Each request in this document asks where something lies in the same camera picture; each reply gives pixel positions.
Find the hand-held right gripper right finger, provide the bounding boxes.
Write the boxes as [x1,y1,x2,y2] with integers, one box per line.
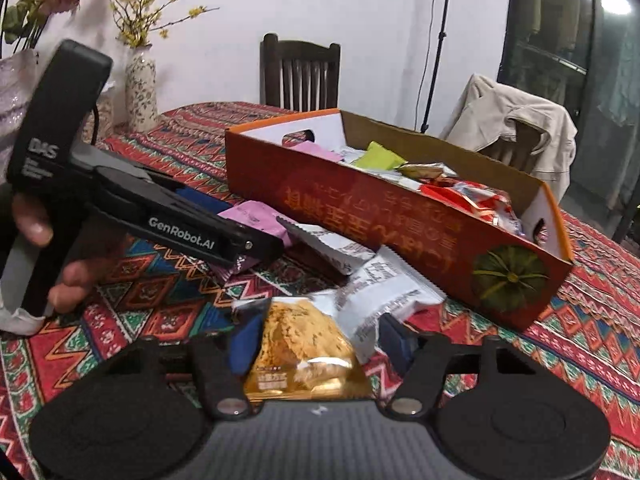
[379,312,541,420]

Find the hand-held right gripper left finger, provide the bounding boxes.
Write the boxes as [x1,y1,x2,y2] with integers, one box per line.
[102,302,266,420]

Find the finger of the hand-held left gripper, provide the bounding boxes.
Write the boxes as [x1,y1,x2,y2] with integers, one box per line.
[150,175,234,217]
[215,224,285,268]

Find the light pink snack packet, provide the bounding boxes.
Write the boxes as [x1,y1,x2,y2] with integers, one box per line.
[216,200,292,282]

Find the gold cracker packet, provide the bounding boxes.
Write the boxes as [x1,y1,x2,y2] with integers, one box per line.
[243,297,374,403]

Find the orange cardboard box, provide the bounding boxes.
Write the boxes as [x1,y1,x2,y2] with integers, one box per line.
[224,108,575,332]

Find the plain green snack packet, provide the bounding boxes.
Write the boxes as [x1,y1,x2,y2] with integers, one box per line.
[355,141,407,171]

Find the red snack packet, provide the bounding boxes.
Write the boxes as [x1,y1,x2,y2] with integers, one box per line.
[419,181,517,229]

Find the person's left hand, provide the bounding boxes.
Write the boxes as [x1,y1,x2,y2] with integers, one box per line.
[11,192,131,317]

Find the pale glitter flower wrap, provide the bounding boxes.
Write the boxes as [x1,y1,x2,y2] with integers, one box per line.
[0,49,42,183]

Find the white barcode snack packet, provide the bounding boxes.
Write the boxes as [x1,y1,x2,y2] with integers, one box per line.
[309,246,447,362]

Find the silver snack packet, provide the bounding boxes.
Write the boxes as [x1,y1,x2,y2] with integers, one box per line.
[276,215,382,276]

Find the floral ceramic vase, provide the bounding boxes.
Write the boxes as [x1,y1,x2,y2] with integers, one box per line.
[124,45,160,134]

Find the mauve snack packet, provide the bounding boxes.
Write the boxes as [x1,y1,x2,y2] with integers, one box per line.
[292,140,342,162]

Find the yellow blossom branches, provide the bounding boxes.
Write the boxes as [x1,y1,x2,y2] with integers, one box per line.
[105,0,221,52]

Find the dark wooden chair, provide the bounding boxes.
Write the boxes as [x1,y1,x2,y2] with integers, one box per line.
[481,121,545,172]
[259,33,342,112]

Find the beige jacket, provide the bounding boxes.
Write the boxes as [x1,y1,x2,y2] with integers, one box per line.
[439,73,579,202]

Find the black tripod stand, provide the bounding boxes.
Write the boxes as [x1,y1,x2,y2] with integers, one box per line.
[419,0,457,134]

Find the glass sliding door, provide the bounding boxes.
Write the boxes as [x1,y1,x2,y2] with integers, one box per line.
[499,0,640,245]

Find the black cable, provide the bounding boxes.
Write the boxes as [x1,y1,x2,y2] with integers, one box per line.
[87,87,109,149]

